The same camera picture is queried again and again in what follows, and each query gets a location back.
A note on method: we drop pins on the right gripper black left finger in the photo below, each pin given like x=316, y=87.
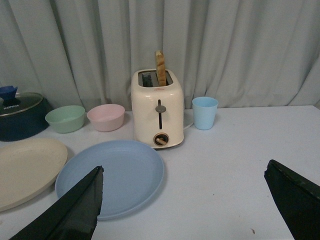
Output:
x=74, y=216

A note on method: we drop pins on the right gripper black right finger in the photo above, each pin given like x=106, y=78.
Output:
x=296, y=198

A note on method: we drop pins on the blue plate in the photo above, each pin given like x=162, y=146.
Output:
x=132, y=174

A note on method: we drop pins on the cream plate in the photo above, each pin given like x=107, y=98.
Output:
x=27, y=168

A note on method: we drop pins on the green bowl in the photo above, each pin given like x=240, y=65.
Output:
x=66, y=119

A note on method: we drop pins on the pink bowl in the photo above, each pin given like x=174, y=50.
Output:
x=106, y=117

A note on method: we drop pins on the dark blue saucepan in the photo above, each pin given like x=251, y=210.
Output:
x=25, y=124

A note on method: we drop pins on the glass pot lid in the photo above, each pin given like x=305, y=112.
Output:
x=12, y=103

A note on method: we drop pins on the light blue cup right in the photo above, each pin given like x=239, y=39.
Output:
x=204, y=112

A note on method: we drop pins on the cream toaster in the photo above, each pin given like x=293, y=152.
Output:
x=158, y=111

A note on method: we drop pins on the bread slice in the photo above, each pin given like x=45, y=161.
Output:
x=160, y=68

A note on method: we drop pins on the grey curtain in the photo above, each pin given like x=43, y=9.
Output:
x=244, y=53

